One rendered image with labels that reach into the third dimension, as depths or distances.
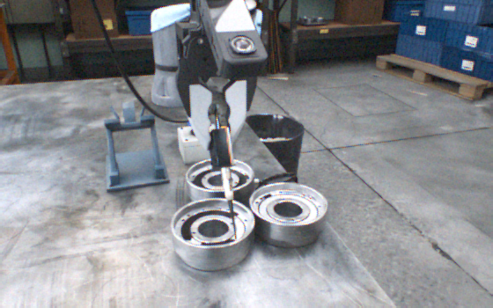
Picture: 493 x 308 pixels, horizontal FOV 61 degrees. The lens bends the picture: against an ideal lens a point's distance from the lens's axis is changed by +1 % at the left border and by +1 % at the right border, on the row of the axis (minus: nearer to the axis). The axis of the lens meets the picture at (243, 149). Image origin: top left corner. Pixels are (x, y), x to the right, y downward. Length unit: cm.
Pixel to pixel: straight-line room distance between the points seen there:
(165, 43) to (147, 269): 62
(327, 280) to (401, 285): 126
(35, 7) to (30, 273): 385
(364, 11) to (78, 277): 439
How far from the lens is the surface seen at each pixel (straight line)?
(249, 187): 61
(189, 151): 74
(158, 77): 105
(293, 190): 61
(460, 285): 185
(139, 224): 61
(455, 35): 432
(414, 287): 177
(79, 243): 60
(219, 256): 49
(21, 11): 435
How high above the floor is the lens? 114
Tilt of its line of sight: 26 degrees down
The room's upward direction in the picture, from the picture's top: straight up
